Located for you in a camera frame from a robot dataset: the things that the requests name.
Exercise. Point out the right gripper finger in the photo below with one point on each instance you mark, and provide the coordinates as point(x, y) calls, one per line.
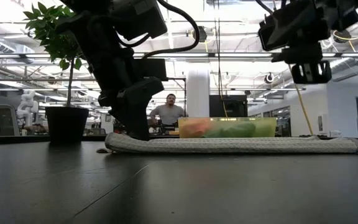
point(311, 73)

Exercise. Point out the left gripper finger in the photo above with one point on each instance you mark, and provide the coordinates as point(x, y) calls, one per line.
point(135, 112)

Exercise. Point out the green microfiber towel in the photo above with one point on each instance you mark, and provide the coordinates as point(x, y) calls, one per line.
point(244, 130)

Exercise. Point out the yellow plastic bin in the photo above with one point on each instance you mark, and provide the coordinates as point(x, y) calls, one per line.
point(228, 126)

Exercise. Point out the white microfiber towel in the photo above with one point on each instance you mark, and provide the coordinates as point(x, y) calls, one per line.
point(228, 145)

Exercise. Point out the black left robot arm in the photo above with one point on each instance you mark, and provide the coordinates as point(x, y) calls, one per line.
point(104, 21)

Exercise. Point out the person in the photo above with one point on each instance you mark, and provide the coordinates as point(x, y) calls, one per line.
point(168, 112)

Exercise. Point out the white pillar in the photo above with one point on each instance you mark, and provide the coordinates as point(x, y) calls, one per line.
point(197, 93)

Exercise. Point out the green potted plant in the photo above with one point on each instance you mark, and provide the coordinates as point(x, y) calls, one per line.
point(54, 34)

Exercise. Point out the grey background office chair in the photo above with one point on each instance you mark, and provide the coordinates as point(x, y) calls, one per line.
point(3, 119)

